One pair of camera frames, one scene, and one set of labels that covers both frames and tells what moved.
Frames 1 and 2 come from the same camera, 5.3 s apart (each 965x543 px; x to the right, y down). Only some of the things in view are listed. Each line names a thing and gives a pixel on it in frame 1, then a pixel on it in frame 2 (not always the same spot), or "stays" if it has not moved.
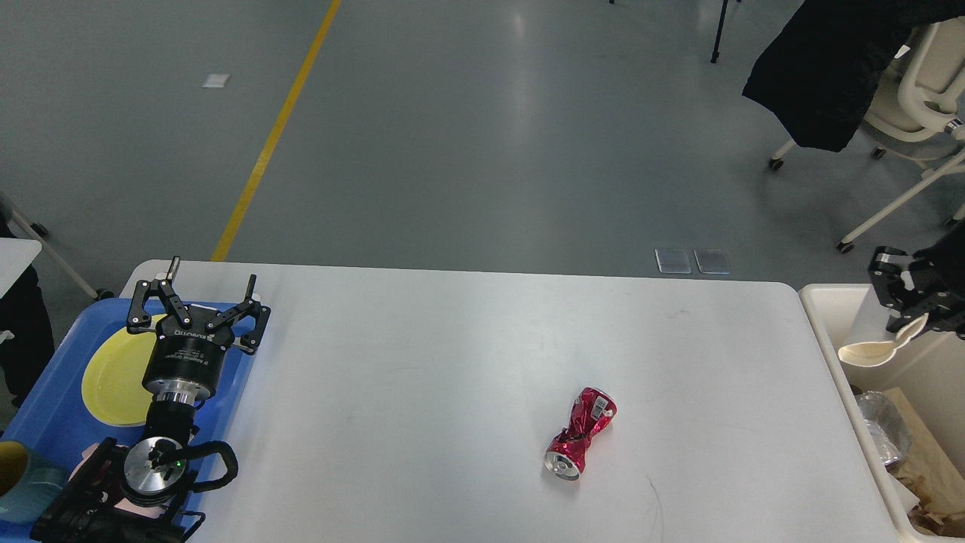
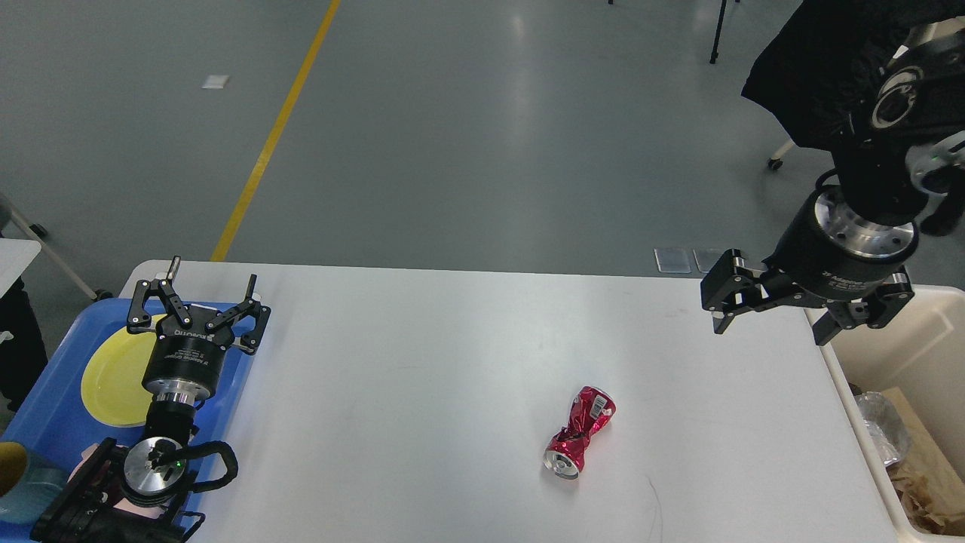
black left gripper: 185,362 stays
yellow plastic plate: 112,387 stays
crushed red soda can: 591,411 stays
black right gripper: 893,279 -> 825,247
